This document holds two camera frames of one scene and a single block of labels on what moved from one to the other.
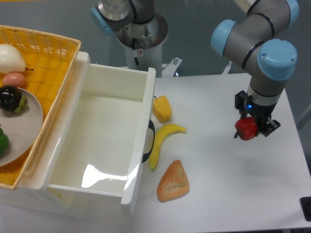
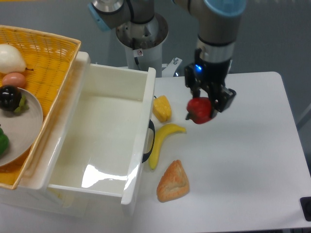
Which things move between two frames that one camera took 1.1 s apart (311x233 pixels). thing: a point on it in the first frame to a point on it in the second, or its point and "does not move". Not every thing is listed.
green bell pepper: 4,143 does not move
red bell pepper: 247,127 to 199,109
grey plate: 23,129 does not move
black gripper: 243,101 to 202,73
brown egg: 14,79 does not move
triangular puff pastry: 174,184 does not move
